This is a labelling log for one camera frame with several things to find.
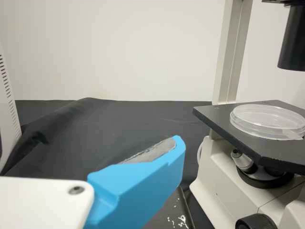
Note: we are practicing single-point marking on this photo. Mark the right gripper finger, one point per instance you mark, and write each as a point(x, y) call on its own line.
point(140, 188)

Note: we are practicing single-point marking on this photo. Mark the white incubator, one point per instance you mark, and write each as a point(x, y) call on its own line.
point(8, 112)

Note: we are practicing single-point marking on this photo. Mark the petri dish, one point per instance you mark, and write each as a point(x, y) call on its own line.
point(267, 120)

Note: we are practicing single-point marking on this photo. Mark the cream microscope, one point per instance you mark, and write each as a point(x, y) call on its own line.
point(240, 181)

